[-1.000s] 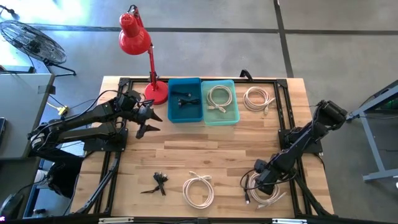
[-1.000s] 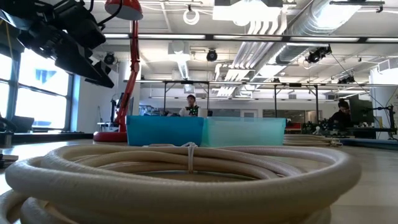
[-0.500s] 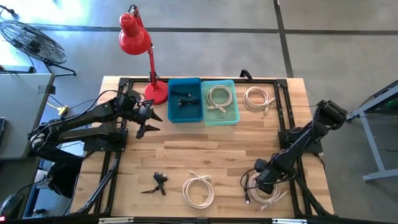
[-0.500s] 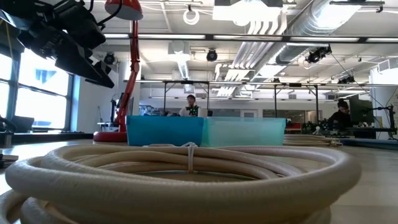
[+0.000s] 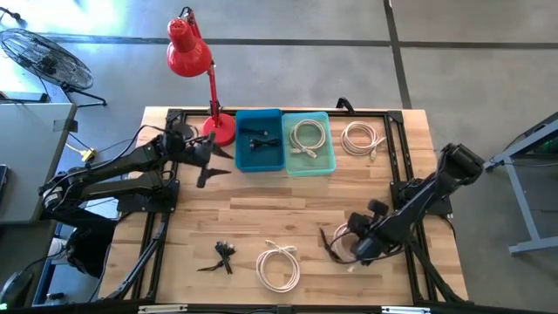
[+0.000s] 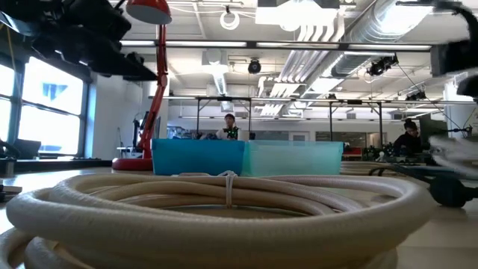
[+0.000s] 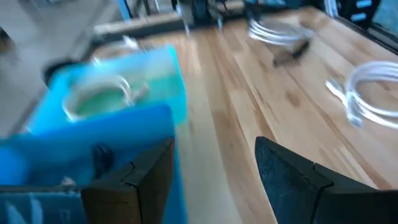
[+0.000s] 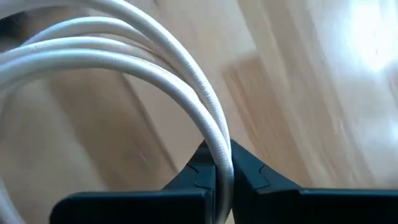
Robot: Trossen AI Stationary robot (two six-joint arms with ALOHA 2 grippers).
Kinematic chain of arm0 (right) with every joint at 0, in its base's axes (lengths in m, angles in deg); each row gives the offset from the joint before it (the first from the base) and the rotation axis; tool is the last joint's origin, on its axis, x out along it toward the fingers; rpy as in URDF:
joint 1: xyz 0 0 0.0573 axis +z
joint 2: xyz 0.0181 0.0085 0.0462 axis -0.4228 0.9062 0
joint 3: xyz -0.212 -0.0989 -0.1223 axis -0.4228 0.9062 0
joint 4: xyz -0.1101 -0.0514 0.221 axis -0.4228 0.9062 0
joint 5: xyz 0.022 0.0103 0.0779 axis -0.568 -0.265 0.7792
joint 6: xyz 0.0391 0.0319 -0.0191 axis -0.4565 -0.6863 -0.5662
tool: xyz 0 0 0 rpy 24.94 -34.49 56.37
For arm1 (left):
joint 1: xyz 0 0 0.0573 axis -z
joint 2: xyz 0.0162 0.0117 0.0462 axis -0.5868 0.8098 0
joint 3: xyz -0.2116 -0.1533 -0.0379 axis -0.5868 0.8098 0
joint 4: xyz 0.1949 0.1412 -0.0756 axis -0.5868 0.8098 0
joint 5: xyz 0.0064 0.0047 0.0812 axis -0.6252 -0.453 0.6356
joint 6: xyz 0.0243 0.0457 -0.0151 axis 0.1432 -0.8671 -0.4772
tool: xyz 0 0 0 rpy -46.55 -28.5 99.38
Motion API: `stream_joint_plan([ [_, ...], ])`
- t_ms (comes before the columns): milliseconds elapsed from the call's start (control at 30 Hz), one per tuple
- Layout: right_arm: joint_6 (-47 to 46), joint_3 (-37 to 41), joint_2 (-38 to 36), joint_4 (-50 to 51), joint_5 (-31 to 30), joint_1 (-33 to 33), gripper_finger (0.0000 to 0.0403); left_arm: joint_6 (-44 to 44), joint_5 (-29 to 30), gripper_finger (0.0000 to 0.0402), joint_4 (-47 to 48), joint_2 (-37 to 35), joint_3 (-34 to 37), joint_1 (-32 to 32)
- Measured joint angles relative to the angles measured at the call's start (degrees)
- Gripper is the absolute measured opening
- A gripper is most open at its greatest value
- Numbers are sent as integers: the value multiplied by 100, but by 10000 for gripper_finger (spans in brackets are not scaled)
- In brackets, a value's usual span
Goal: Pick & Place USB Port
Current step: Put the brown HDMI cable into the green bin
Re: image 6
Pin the black beam with light strips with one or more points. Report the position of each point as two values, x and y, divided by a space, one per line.
254 45

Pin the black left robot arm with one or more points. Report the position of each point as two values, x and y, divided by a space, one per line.
22 11

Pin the red desk lamp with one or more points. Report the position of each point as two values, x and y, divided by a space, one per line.
161 56

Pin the black workstation frame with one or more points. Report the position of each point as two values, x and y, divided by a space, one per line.
224 98
354 101

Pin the silver ventilation duct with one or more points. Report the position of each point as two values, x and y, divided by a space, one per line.
373 22

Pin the person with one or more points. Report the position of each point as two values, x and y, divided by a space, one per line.
228 132
407 143

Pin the black computer monitor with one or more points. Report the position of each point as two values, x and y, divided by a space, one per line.
433 127

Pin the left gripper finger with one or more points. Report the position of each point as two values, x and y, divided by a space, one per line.
123 65

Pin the black ceiling spotlight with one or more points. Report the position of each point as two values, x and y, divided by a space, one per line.
415 95
381 64
254 66

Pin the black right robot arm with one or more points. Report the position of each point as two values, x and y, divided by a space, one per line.
461 11

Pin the teal plastic bin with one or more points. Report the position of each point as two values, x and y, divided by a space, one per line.
291 158

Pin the dark office chair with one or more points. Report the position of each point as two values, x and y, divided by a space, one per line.
20 149

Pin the large window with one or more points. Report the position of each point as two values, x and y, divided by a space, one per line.
56 127

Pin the blue plastic bin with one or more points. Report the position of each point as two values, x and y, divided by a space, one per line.
198 157

